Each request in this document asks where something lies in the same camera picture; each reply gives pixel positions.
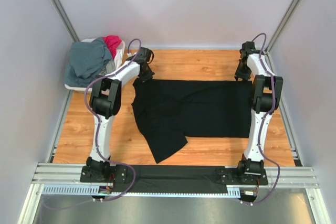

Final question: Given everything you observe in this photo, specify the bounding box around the black t-shirt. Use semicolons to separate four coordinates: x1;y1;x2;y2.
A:
132;79;252;163

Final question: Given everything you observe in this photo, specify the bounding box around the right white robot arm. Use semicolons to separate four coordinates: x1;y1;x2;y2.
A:
234;41;283;184

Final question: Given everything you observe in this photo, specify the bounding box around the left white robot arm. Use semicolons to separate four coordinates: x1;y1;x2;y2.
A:
80;47;154;183

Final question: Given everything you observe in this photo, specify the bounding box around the white t-shirt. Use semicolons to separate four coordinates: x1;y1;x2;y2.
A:
113;48;124;69

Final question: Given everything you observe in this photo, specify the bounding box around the light grey t-shirt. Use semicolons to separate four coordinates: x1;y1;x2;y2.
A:
98;59;116;77

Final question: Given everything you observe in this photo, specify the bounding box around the pink red t-shirt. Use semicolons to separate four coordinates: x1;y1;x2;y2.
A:
102;35;122;59

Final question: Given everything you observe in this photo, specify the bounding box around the teal grey t-shirt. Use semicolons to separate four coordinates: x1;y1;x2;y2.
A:
64;37;112;88

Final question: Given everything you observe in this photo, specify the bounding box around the white laundry basket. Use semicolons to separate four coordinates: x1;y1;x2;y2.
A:
64;40;125;93

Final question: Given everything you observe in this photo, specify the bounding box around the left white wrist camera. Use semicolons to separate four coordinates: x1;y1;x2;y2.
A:
126;53;135;61

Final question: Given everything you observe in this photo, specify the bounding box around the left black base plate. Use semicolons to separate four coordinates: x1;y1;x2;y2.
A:
80;162;128;184

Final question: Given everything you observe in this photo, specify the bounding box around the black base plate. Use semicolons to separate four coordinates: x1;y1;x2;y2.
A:
80;162;128;184
215;167;268;186

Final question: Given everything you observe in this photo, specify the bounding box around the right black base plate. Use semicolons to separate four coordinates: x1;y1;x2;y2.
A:
215;167;268;186

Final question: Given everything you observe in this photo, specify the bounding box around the right corner aluminium post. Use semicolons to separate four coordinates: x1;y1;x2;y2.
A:
266;0;301;52

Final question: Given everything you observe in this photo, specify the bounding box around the corner aluminium post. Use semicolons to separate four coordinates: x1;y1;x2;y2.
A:
266;0;301;52
51;0;79;41

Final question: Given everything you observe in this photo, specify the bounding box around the aluminium frame rail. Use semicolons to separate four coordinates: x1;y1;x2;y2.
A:
31;162;87;184

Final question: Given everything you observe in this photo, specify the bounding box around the left corner aluminium post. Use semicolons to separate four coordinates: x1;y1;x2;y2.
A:
51;0;79;41

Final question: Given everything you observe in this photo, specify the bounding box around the slotted grey cable duct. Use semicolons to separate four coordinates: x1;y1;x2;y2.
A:
42;185;240;199

